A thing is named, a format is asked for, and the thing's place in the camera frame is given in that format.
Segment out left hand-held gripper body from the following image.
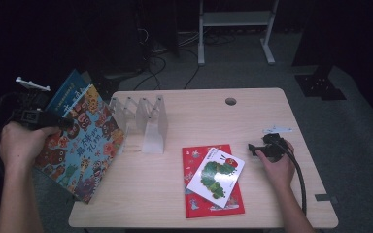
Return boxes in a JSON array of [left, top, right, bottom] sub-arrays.
[[11, 76, 63, 131]]

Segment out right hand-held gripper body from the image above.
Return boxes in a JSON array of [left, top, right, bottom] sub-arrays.
[[261, 124, 293, 163]]

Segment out dark blue monster picture book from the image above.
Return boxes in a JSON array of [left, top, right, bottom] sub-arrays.
[[43, 68, 92, 117]]

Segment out light blue animals picture book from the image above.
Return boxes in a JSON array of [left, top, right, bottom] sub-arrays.
[[33, 83, 126, 205]]

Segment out white caterpillar picture book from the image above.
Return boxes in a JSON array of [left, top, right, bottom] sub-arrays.
[[186, 147, 246, 209]]

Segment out white expandable book rack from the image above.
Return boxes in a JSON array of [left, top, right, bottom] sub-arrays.
[[108, 94, 170, 155]]

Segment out person's right hand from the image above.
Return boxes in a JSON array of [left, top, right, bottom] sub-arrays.
[[254, 140, 296, 192]]

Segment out person's left hand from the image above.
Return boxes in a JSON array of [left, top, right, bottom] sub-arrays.
[[0, 121, 60, 172]]

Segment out black stand base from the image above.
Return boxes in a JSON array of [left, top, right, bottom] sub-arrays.
[[294, 64, 348, 102], [88, 69, 144, 102]]

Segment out black table edge clip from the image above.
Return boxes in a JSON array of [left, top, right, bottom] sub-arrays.
[[314, 193, 338, 205]]

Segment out red picture book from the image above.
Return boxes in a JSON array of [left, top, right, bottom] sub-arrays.
[[181, 143, 246, 219]]

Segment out right hand-held gripper black cable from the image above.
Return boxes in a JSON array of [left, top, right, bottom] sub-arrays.
[[281, 141, 308, 216]]

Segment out black floor cable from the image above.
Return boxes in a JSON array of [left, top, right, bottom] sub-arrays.
[[183, 48, 202, 90], [132, 53, 168, 91]]

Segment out white metal stand frame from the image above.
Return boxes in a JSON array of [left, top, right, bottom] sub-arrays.
[[197, 0, 281, 67]]

